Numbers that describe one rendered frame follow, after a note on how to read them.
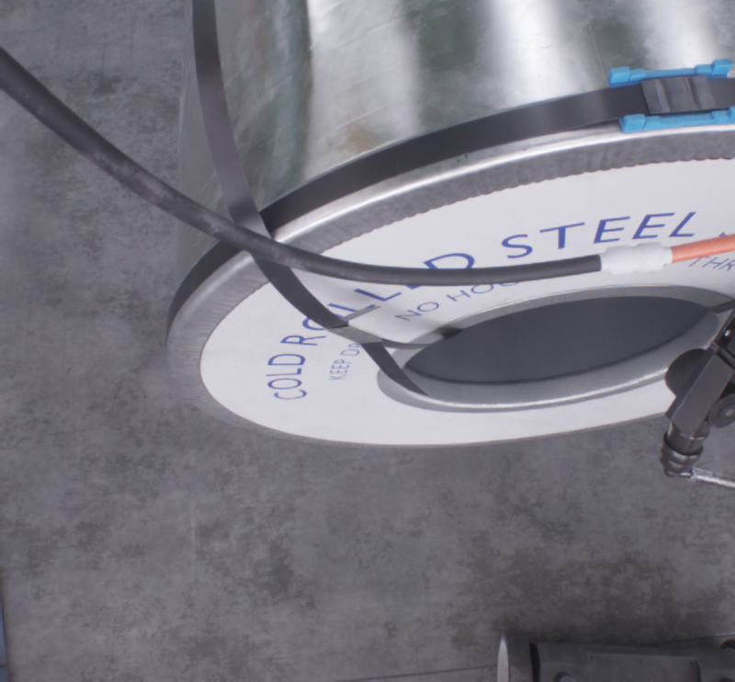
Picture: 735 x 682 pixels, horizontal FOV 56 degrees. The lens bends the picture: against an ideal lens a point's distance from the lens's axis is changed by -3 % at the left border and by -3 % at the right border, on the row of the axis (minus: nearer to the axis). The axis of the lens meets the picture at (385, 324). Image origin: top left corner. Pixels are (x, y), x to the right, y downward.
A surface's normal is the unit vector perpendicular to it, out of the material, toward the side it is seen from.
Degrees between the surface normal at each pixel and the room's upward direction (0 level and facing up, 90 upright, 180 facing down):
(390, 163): 26
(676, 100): 2
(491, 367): 13
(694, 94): 2
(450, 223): 90
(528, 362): 3
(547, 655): 45
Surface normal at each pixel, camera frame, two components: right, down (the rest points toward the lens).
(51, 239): 0.00, -0.37
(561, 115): -0.30, -0.33
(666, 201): 0.09, 0.92
